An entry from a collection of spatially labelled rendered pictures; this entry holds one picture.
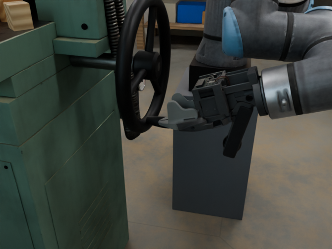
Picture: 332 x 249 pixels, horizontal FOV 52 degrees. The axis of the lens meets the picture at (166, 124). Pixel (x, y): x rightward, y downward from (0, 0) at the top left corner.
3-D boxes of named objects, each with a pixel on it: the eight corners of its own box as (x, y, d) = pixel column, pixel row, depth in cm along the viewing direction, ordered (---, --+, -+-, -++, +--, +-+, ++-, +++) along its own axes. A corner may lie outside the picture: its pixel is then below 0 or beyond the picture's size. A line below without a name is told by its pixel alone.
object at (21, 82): (16, 98, 60) (11, 77, 58) (-77, 85, 65) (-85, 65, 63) (111, 38, 93) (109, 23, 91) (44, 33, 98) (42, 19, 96)
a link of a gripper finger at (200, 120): (180, 115, 67) (223, 107, 63) (183, 123, 68) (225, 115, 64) (174, 126, 63) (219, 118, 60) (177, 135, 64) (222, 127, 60)
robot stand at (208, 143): (183, 169, 174) (186, 66, 147) (243, 177, 168) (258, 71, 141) (172, 209, 148) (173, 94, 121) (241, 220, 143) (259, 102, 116)
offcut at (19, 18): (27, 24, 65) (22, 0, 63) (34, 28, 62) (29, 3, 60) (8, 27, 63) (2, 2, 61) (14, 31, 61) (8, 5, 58)
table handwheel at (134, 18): (142, -28, 55) (181, 9, 83) (35, -31, 60) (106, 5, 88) (127, 146, 59) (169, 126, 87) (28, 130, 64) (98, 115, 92)
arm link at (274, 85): (295, 102, 64) (297, 126, 55) (269, 106, 66) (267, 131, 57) (286, 57, 60) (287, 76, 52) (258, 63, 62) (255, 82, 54)
